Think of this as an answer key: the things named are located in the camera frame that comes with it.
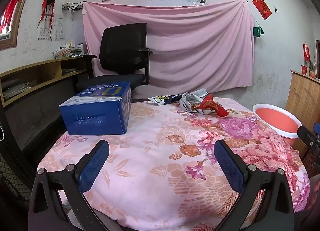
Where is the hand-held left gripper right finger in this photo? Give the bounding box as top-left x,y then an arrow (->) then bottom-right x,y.
214,139 -> 294,231

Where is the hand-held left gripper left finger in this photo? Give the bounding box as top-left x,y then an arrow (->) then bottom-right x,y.
28,140 -> 110,231

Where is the orange bin with white rim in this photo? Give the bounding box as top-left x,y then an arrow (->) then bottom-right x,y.
252,103 -> 304,161

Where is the red wrapper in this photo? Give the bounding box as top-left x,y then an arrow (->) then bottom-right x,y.
198,94 -> 229,118

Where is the grey wrapper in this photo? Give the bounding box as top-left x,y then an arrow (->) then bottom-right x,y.
179,88 -> 209,113

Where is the blue white snack wrapper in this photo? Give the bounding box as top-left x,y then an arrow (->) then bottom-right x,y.
148,93 -> 187,105

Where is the person's right hand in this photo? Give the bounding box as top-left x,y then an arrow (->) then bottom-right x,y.
308,175 -> 320,211

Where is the wooden cabinet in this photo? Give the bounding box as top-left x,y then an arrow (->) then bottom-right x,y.
285,69 -> 320,159

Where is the blue cardboard box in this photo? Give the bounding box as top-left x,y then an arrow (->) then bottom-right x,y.
59,81 -> 132,136

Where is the floral pink blanket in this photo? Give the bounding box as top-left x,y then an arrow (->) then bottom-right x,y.
37,96 -> 310,229

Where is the red packet on counter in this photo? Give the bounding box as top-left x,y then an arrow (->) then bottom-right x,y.
303,41 -> 311,62

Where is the dark desk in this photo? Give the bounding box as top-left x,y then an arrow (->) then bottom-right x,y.
0,71 -> 90,184

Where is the wooden desk shelf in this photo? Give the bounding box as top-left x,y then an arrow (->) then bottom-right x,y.
0,57 -> 94,107

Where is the stack of books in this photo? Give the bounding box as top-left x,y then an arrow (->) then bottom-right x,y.
52,41 -> 88,59

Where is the black mesh office chair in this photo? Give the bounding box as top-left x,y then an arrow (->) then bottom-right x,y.
75,23 -> 153,102

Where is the pink hanging sheet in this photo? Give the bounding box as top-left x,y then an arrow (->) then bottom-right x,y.
82,0 -> 255,94

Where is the red tassel ornament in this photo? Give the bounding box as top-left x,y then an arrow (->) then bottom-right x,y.
37,0 -> 58,30

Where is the red paper wall decoration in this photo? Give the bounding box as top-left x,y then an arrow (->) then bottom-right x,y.
252,0 -> 272,21

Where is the paper wall calendar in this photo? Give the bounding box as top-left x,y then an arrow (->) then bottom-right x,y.
38,18 -> 66,41

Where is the wooden window frame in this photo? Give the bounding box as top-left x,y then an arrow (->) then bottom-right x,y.
0,0 -> 32,51

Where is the wire wall rack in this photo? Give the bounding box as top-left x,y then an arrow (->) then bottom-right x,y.
61,1 -> 83,11

